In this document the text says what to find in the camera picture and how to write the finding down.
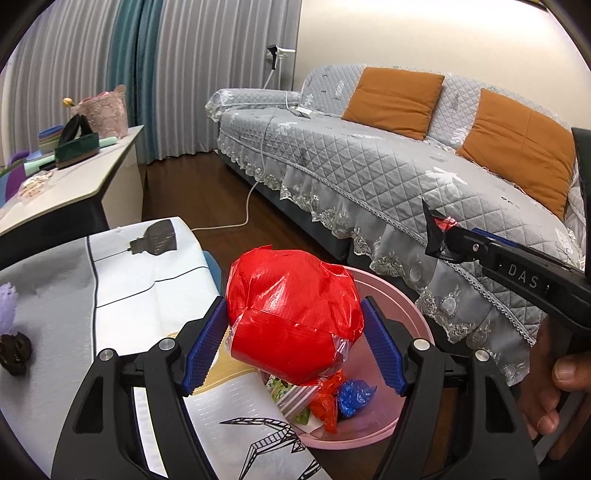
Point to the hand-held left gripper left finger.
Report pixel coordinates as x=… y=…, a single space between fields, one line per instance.
x=205 y=346

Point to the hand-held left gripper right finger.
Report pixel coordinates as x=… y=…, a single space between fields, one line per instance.
x=383 y=350

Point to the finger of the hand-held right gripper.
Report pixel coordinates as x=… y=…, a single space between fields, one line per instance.
x=466 y=244

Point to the pink plastic basin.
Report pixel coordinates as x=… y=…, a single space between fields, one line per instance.
x=406 y=314

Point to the blue plastic bag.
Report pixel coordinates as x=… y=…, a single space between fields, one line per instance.
x=353 y=397

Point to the small red plastic bag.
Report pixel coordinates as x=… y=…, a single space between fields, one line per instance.
x=323 y=404

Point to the large red plastic bag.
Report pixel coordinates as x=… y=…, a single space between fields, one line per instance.
x=286 y=314

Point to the green panda print packet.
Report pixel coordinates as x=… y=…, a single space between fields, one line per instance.
x=281 y=390

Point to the person's right hand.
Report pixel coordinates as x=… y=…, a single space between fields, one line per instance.
x=572 y=374

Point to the printed grey table cover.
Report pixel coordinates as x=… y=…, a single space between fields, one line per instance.
x=138 y=286

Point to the orange cushion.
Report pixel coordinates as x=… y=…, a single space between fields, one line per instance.
x=521 y=147
x=392 y=101

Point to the grey quilted sofa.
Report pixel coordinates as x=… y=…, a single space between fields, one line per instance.
x=369 y=175

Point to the dark brown crumpled wrapper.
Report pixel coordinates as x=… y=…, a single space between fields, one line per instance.
x=14 y=353

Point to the white desk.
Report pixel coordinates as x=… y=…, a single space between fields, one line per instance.
x=83 y=184

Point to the white power adapter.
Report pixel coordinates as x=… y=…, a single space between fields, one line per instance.
x=304 y=111

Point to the mint green roll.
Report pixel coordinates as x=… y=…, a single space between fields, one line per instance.
x=110 y=141

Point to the clear plastic bag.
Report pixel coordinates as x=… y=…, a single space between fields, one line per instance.
x=36 y=184

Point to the dark round lidded box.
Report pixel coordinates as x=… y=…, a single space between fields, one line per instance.
x=76 y=150

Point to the pink lace basket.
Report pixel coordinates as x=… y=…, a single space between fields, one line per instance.
x=104 y=113

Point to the colourful storage box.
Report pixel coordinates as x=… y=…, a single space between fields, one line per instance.
x=11 y=177

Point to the stack of coloured bowls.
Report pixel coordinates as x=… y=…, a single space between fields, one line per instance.
x=48 y=136

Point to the white clip-on stand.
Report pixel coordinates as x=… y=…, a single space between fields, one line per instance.
x=277 y=53

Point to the grey curtain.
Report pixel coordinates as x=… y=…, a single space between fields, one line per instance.
x=207 y=69

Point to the small yellow ornament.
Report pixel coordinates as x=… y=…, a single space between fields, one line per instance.
x=69 y=101

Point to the teal curtain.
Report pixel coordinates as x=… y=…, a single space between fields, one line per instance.
x=136 y=69

